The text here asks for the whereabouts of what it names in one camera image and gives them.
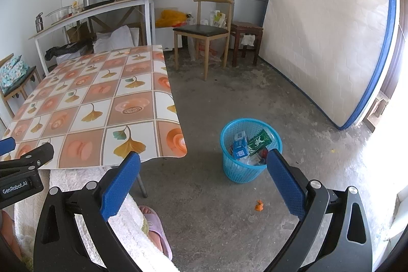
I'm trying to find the floral cushion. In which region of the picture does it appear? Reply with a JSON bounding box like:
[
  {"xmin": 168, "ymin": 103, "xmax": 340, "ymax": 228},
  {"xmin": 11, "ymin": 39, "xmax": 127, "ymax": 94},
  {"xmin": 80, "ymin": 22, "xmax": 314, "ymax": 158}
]
[{"xmin": 0, "ymin": 55, "xmax": 31, "ymax": 88}]

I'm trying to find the wooden chair with cushion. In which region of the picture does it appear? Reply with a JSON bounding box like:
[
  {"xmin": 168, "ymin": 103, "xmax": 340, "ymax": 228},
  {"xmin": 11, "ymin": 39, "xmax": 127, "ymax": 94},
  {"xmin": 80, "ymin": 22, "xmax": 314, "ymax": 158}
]
[{"xmin": 0, "ymin": 53, "xmax": 42, "ymax": 118}]

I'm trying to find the person's left forearm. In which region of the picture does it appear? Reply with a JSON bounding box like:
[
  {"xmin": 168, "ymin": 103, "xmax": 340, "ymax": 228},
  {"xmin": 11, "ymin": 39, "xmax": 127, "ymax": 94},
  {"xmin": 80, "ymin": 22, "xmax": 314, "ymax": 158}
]
[{"xmin": 0, "ymin": 210, "xmax": 23, "ymax": 261}]

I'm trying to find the ginkgo print tablecloth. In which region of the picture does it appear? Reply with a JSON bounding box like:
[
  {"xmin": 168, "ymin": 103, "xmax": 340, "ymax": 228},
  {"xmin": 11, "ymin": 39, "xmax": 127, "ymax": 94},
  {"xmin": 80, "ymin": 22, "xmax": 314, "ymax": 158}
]
[{"xmin": 0, "ymin": 45, "xmax": 188, "ymax": 171}]

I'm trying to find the clear bag under chair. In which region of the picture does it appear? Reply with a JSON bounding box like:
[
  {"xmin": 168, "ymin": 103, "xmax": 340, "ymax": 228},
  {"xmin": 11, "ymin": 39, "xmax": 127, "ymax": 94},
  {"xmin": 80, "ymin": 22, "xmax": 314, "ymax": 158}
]
[{"xmin": 187, "ymin": 35, "xmax": 224, "ymax": 61}]

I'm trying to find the cardboard box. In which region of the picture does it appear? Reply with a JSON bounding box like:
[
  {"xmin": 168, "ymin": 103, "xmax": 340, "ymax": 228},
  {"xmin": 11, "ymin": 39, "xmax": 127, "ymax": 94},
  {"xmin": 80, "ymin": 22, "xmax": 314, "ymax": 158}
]
[{"xmin": 65, "ymin": 22, "xmax": 91, "ymax": 44}]

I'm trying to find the glass bowl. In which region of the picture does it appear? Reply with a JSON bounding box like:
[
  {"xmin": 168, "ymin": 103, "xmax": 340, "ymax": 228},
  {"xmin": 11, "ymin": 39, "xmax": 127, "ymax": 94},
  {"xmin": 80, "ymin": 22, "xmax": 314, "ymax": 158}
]
[{"xmin": 45, "ymin": 6, "xmax": 73, "ymax": 25}]

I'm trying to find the white mattress blue edge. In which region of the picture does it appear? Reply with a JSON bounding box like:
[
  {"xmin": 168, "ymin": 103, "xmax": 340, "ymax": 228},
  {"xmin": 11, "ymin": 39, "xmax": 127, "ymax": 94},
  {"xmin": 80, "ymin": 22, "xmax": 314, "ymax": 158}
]
[{"xmin": 258, "ymin": 0, "xmax": 400, "ymax": 131}]

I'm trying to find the white fluffy blanket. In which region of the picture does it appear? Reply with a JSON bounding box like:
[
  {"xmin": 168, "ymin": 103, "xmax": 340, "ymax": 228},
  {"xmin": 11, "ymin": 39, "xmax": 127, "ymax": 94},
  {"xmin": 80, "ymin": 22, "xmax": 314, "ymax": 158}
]
[{"xmin": 14, "ymin": 168, "xmax": 179, "ymax": 272}]

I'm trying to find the wooden chair black seat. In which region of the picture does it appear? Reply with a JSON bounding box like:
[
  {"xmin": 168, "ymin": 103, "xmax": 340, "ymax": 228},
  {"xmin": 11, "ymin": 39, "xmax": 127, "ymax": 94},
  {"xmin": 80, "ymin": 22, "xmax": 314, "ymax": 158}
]
[{"xmin": 173, "ymin": 0, "xmax": 235, "ymax": 81}]

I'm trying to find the green plastic bottle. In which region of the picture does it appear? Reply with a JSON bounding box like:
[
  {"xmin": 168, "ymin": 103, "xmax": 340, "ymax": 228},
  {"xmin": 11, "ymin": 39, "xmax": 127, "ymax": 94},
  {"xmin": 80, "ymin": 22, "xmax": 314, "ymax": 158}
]
[{"xmin": 248, "ymin": 128, "xmax": 273, "ymax": 153}]

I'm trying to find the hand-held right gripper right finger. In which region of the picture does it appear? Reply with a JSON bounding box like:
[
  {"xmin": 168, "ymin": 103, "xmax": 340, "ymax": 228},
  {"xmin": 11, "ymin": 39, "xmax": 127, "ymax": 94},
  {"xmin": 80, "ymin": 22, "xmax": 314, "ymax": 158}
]
[{"xmin": 265, "ymin": 149, "xmax": 373, "ymax": 272}]

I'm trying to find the white sack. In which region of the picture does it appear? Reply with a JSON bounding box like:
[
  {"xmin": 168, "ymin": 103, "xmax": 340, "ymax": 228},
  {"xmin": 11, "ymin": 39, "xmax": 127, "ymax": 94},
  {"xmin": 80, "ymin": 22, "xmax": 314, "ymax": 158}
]
[{"xmin": 92, "ymin": 25, "xmax": 133, "ymax": 53}]

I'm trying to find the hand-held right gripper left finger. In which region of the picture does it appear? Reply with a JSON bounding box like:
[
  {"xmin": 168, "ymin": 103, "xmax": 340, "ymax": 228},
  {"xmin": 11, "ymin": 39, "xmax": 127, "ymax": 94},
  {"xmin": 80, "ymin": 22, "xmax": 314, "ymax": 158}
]
[{"xmin": 33, "ymin": 151, "xmax": 141, "ymax": 272}]

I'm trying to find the white and green bag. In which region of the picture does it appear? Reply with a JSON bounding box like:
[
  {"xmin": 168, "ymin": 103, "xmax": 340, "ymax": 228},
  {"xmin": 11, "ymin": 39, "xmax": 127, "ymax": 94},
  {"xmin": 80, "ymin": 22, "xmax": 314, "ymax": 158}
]
[{"xmin": 209, "ymin": 10, "xmax": 228, "ymax": 28}]

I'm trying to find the dark wooden stool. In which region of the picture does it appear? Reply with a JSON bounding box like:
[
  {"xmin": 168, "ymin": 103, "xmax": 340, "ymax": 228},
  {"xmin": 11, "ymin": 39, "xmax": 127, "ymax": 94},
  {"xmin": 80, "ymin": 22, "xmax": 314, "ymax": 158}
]
[{"xmin": 229, "ymin": 21, "xmax": 264, "ymax": 67}]

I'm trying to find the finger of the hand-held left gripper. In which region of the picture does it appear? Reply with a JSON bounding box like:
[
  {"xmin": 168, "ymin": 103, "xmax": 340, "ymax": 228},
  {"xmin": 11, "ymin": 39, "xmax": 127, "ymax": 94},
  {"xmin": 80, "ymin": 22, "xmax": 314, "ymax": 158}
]
[
  {"xmin": 0, "ymin": 136, "xmax": 16, "ymax": 159},
  {"xmin": 0, "ymin": 142, "xmax": 55, "ymax": 178}
]

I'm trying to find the black cloth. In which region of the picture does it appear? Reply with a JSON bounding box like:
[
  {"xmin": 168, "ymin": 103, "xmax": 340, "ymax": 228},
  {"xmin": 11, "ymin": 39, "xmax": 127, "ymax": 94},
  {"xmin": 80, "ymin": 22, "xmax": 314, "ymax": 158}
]
[{"xmin": 45, "ymin": 43, "xmax": 93, "ymax": 61}]

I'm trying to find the person's foot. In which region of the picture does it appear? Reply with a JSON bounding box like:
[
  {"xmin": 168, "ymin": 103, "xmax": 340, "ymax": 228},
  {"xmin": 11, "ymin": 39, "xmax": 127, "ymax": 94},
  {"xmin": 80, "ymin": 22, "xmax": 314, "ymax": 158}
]
[{"xmin": 143, "ymin": 213, "xmax": 167, "ymax": 255}]

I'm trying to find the white side table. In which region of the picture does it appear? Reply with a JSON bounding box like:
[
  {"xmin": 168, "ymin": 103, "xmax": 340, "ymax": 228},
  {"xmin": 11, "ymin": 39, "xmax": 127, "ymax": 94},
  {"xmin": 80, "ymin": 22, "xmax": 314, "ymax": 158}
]
[{"xmin": 29, "ymin": 0, "xmax": 157, "ymax": 76}]

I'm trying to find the blue and white box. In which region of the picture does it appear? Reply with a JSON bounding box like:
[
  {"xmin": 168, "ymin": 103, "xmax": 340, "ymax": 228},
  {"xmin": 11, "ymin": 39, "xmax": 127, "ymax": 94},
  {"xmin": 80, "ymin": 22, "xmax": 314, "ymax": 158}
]
[{"xmin": 231, "ymin": 130, "xmax": 249, "ymax": 159}]

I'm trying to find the yellow plastic bag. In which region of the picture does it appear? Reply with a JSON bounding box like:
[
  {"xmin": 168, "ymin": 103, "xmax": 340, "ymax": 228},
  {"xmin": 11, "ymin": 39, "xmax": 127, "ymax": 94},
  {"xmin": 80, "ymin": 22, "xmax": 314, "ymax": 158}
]
[{"xmin": 156, "ymin": 9, "xmax": 188, "ymax": 28}]

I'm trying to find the white storage box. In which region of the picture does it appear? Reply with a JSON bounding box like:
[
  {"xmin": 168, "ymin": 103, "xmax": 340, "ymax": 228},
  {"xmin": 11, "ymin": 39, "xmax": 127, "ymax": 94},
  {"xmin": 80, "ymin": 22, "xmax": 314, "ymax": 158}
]
[{"xmin": 155, "ymin": 26, "xmax": 184, "ymax": 51}]

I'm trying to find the pink slipper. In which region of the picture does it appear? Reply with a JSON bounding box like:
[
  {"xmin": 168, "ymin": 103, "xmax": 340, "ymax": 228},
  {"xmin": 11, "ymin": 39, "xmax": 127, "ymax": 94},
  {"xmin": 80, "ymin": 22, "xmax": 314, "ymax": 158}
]
[{"xmin": 138, "ymin": 205, "xmax": 173, "ymax": 261}]

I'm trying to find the blue plastic basket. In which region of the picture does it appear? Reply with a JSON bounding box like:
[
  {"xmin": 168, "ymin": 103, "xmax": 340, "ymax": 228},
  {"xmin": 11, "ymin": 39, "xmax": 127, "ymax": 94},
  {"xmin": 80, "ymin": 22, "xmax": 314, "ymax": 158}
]
[{"xmin": 221, "ymin": 118, "xmax": 283, "ymax": 184}]

